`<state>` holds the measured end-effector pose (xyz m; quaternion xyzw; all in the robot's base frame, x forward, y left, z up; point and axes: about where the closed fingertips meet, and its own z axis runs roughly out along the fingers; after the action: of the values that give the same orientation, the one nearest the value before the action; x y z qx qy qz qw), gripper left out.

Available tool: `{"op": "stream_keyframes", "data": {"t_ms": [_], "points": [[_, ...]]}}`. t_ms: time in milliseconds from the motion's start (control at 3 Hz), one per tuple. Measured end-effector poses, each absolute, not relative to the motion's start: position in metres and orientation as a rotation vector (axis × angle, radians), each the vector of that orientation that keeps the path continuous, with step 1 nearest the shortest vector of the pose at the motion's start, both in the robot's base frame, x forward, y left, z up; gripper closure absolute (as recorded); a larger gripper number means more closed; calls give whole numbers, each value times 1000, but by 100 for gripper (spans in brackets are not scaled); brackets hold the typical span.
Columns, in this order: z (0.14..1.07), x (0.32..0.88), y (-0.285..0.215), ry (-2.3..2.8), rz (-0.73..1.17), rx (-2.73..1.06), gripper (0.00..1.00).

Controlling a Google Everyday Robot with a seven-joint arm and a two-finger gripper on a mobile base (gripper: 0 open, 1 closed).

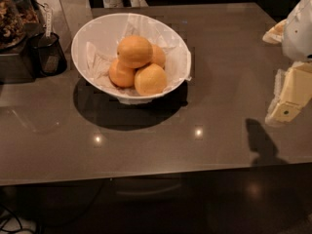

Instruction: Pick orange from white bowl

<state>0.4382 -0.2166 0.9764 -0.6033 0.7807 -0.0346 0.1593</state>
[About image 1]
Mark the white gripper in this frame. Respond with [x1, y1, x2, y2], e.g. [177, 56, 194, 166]
[262, 0, 312, 127]

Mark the white paper bowl liner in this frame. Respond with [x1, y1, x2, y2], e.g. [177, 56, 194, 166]
[71, 13, 191, 104]

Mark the white bowl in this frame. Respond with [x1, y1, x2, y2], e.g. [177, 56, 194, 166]
[71, 13, 191, 104]

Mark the black cable on floor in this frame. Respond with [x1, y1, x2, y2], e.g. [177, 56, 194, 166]
[0, 205, 37, 234]

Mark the orange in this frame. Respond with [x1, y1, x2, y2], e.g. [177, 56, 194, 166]
[135, 63, 167, 96]
[108, 59, 136, 88]
[151, 44, 166, 68]
[117, 35, 153, 68]

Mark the white tag in cup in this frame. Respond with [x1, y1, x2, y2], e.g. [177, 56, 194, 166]
[44, 3, 53, 38]

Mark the black mesh cup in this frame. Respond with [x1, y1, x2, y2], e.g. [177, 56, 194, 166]
[28, 32, 67, 77]

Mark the glass jar with nuts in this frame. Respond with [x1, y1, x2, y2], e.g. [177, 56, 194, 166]
[0, 0, 39, 51]

